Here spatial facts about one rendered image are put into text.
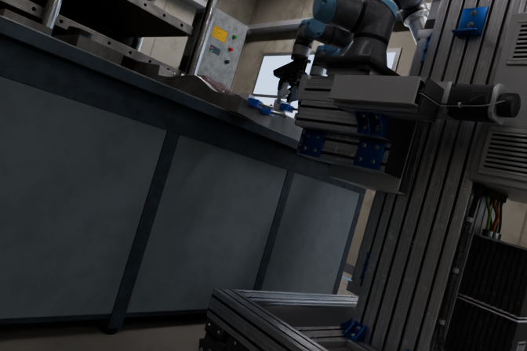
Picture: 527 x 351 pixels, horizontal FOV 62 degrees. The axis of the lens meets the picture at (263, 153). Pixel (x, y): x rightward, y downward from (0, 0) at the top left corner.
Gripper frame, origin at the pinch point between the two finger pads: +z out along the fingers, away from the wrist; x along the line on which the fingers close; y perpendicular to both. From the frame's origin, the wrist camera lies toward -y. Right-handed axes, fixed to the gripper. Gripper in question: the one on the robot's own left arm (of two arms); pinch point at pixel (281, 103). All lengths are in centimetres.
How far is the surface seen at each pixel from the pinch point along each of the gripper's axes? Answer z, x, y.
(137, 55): -7, -26, -79
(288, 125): 8.2, 5.1, 2.3
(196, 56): -19, 3, -73
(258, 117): 10.6, -19.9, 8.9
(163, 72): 3.7, -43.4, -23.7
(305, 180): 28.6, 24.3, 4.6
